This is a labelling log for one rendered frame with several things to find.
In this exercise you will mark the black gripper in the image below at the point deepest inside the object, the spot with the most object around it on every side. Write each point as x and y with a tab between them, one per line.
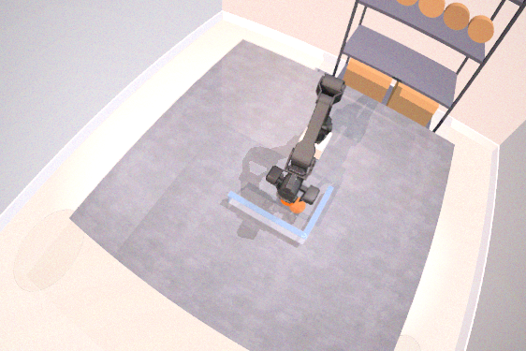
276	177

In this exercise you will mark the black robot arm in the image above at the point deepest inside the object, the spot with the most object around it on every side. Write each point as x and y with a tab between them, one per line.
329	91

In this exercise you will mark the translucent orange ball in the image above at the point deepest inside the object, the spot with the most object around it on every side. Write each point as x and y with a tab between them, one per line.
298	207

